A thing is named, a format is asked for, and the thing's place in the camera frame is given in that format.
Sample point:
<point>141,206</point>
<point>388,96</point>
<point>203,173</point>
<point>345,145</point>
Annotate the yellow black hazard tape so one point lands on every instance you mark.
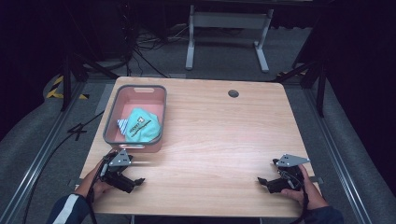
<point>53,92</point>

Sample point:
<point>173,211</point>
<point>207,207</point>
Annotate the grey metal floor rail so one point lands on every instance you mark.
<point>339,161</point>
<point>34,165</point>

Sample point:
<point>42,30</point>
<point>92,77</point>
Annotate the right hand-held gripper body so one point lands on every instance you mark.
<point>286,179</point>

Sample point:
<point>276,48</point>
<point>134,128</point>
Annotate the pink basket with grey rim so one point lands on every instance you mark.
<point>124,93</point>

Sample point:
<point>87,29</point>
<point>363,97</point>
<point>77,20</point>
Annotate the white metal desk frame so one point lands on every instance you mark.
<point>229,20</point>

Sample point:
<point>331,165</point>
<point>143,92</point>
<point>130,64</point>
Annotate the person's left hand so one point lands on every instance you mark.
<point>93,186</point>

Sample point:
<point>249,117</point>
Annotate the black metal stand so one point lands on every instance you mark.
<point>66,84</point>
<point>320,90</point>

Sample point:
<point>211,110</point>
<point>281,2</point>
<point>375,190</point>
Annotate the person's right hand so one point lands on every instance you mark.
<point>311,194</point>

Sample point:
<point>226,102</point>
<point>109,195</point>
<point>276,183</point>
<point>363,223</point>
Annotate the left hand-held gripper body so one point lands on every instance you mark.
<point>116,178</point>

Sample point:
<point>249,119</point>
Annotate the teal printed cloth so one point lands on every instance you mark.
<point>144,126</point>

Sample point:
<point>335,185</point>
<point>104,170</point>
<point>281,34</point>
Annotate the blue white striped cloth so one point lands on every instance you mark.
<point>122,126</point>

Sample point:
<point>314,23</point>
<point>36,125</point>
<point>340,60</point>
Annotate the black cross tape mark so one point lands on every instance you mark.
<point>77,131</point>

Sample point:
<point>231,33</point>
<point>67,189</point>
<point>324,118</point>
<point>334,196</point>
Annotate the grey round table grommet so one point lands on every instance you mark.
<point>233,93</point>

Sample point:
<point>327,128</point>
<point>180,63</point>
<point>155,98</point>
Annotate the grey metal table bracket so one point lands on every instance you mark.
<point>317,179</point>

